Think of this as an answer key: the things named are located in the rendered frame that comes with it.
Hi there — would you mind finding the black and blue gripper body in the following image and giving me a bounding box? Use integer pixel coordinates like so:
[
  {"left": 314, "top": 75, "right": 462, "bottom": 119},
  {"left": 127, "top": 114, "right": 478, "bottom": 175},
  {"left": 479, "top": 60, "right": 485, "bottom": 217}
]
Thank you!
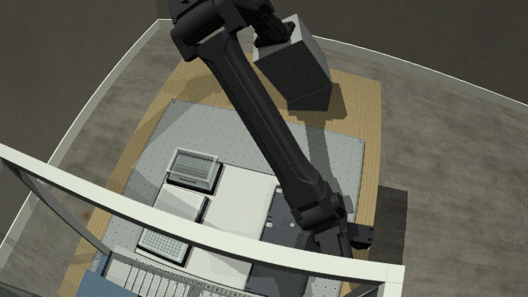
[{"left": 304, "top": 230, "right": 322, "bottom": 253}]

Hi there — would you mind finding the white perforated base plate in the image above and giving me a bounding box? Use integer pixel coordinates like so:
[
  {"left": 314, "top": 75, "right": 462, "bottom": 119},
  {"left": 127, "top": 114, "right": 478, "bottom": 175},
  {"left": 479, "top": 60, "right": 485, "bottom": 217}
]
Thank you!
[{"left": 101, "top": 99, "right": 364, "bottom": 297}]

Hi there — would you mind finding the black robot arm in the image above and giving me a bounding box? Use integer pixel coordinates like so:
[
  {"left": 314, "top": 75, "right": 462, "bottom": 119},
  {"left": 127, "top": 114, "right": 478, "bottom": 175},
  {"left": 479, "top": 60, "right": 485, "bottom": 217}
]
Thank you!
[{"left": 167, "top": 0, "right": 375, "bottom": 259}]

